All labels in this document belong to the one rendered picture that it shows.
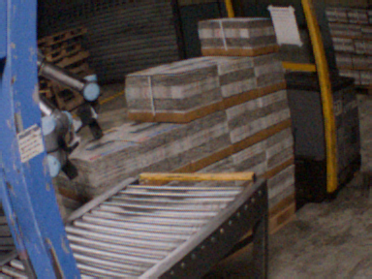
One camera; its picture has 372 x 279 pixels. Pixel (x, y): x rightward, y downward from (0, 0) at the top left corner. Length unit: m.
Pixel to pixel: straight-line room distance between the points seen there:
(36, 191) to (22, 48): 0.20
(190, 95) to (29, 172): 2.30
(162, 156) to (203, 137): 0.27
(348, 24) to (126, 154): 5.29
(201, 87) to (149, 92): 0.24
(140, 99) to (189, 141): 0.33
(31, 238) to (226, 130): 2.50
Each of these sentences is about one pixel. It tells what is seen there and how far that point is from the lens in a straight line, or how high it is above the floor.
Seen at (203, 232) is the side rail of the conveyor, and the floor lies 0.80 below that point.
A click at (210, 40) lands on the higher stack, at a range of 3.60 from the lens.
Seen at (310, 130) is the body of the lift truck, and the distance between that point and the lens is 4.13.
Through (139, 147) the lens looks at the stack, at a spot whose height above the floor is 0.80.
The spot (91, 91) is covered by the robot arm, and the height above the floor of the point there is 1.10.
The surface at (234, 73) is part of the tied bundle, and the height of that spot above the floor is 0.99.
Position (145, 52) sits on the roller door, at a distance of 10.54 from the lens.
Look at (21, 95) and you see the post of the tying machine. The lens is 0.78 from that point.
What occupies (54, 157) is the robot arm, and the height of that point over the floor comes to 1.03.
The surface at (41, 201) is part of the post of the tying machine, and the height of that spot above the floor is 1.23.
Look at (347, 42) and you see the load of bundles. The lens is 7.66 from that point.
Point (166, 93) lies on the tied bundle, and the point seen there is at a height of 0.97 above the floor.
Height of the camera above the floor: 1.47
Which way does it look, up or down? 14 degrees down
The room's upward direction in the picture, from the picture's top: 8 degrees counter-clockwise
